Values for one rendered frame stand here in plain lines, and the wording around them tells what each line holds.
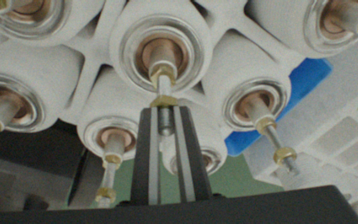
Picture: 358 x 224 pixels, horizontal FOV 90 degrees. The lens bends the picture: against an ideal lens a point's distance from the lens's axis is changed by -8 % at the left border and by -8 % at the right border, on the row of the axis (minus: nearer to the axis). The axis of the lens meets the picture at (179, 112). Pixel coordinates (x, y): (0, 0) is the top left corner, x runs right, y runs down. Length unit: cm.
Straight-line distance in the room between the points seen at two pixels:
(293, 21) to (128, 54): 15
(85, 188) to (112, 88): 31
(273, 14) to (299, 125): 30
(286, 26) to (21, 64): 25
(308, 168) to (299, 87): 18
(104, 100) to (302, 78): 41
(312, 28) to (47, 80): 26
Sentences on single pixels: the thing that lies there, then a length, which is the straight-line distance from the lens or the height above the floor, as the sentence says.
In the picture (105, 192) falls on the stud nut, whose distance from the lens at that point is 20.
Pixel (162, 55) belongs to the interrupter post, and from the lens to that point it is 16.
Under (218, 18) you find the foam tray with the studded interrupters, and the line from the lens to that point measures 25.
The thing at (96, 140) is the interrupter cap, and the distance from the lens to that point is 25.
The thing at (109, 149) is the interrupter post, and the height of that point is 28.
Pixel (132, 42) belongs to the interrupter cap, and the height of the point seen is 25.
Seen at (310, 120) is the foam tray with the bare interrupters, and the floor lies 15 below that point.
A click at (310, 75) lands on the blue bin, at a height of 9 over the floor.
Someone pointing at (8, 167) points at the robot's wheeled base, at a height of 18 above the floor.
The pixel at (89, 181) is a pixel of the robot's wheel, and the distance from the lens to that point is 50.
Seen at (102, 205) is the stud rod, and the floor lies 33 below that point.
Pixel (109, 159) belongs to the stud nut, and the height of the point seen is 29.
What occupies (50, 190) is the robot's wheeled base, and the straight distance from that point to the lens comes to 50.
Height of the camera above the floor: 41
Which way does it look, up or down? 50 degrees down
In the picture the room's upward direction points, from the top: 172 degrees clockwise
